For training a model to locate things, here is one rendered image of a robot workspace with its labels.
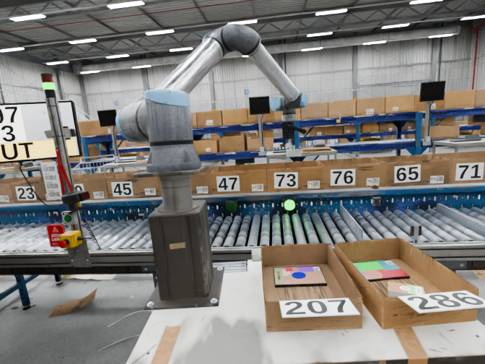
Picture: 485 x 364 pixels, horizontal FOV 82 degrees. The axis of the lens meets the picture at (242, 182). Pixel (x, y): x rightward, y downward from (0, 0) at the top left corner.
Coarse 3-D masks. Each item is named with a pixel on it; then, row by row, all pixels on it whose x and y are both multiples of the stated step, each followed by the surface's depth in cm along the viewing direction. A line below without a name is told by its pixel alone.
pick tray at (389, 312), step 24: (360, 240) 116; (384, 240) 116; (408, 264) 112; (432, 264) 98; (360, 288) 93; (384, 288) 98; (432, 288) 96; (456, 288) 88; (384, 312) 79; (408, 312) 80; (432, 312) 80; (456, 312) 80
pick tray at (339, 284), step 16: (272, 256) 118; (288, 256) 118; (304, 256) 118; (320, 256) 118; (336, 256) 104; (272, 272) 114; (336, 272) 105; (272, 288) 103; (288, 288) 102; (304, 288) 101; (320, 288) 101; (336, 288) 100; (352, 288) 88; (272, 304) 81; (272, 320) 82; (288, 320) 82; (304, 320) 81; (320, 320) 81; (336, 320) 81; (352, 320) 81
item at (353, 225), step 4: (340, 204) 182; (340, 208) 183; (344, 208) 173; (340, 212) 183; (344, 212) 172; (348, 212) 164; (344, 216) 172; (348, 216) 163; (344, 220) 173; (348, 220) 164; (352, 220) 154; (348, 224) 164; (352, 224) 155; (356, 224) 148; (352, 228) 155; (356, 228) 148; (360, 228) 140; (352, 232) 156; (356, 232) 148; (360, 232) 140; (356, 236) 149; (360, 236) 141
